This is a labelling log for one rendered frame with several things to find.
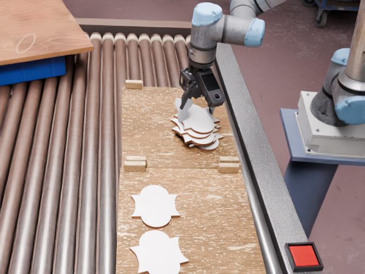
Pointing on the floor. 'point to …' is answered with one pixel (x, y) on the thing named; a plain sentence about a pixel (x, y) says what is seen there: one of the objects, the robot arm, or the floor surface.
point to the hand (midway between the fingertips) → (196, 118)
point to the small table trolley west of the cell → (320, 19)
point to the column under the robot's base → (308, 173)
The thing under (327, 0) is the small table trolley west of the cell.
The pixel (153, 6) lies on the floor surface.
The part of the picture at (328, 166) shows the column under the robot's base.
